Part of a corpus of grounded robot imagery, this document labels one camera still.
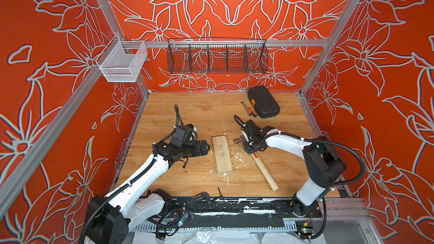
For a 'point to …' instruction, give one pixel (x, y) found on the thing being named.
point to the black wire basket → (204, 55)
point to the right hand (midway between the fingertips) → (248, 145)
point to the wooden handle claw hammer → (270, 179)
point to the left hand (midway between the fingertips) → (204, 147)
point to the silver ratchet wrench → (246, 108)
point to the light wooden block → (222, 156)
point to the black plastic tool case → (264, 103)
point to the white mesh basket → (116, 65)
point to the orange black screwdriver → (252, 113)
